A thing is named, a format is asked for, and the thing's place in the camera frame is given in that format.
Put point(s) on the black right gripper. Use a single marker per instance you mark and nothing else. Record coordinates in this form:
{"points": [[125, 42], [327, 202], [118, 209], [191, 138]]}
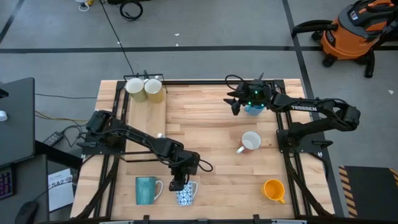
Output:
{"points": [[255, 93]]}

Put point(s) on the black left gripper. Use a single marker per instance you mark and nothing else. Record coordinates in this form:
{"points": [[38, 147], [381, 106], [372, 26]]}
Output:
{"points": [[186, 163]]}

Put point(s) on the white mug blue pattern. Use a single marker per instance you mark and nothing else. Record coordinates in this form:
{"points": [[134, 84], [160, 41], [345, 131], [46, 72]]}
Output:
{"points": [[186, 197]]}

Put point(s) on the light blue mug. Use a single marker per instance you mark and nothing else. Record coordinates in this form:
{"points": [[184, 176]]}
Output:
{"points": [[254, 110]]}

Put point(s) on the orange-yellow mug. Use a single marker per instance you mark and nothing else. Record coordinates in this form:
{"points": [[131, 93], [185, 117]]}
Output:
{"points": [[273, 189]]}

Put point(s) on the pale cream mug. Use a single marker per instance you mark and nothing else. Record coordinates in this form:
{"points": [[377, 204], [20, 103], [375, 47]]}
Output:
{"points": [[135, 86]]}

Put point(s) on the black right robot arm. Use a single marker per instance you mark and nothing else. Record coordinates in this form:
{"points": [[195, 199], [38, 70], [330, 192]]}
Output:
{"points": [[326, 104]]}

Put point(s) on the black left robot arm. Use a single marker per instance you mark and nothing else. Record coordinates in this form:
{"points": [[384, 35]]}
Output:
{"points": [[136, 137]]}

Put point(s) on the white printed paper sheet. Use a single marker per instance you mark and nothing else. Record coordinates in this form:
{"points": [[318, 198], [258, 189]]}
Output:
{"points": [[60, 193]]}

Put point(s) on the black power adapter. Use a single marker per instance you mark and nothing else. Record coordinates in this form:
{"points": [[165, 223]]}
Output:
{"points": [[53, 138]]}

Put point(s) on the orange shop vacuum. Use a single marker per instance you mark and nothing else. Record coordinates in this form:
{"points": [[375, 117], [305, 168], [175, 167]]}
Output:
{"points": [[351, 37]]}

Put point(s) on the dark grey desk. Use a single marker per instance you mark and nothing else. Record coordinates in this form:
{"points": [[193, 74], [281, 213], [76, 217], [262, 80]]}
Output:
{"points": [[31, 186]]}

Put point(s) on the black computer mouse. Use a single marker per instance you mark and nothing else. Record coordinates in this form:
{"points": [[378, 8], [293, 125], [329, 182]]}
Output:
{"points": [[26, 213]]}

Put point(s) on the black mat hazard stripes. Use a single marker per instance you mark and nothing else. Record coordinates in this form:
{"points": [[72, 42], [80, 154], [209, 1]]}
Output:
{"points": [[370, 189]]}

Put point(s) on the black keyboard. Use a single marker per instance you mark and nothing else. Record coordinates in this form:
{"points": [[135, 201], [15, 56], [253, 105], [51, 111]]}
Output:
{"points": [[6, 183]]}

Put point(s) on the black monitor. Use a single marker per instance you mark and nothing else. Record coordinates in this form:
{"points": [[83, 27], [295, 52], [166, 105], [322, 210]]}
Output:
{"points": [[17, 124]]}

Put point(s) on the small white desk object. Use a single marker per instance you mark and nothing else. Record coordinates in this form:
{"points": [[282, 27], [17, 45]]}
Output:
{"points": [[3, 115]]}

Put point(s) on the black aluminium rig frame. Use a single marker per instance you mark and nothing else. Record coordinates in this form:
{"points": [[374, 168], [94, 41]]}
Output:
{"points": [[202, 82]]}

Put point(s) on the black frame bracket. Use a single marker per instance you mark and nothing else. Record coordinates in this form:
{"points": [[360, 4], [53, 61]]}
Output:
{"points": [[261, 76], [256, 217], [146, 218]]}

